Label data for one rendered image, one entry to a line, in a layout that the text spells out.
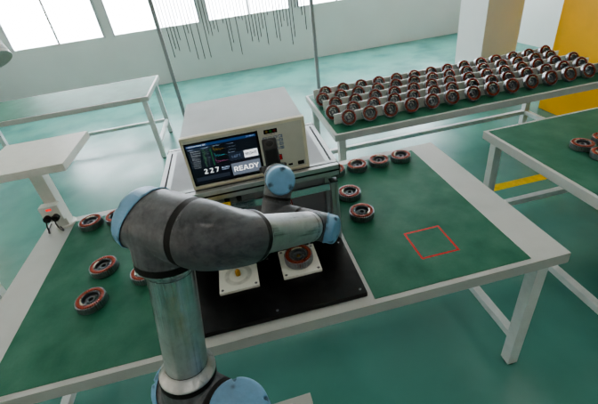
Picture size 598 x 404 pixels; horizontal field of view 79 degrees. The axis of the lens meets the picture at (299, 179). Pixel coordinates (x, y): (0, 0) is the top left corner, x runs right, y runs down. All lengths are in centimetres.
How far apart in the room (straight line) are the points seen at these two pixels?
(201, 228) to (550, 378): 194
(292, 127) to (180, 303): 77
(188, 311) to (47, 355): 93
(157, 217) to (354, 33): 756
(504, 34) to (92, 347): 473
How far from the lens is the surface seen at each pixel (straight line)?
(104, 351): 149
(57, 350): 160
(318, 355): 212
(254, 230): 59
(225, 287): 143
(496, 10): 486
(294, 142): 131
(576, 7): 466
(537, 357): 228
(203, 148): 129
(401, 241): 156
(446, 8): 883
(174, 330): 75
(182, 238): 56
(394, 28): 834
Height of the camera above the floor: 179
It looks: 31 degrees down
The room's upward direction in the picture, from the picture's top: 8 degrees counter-clockwise
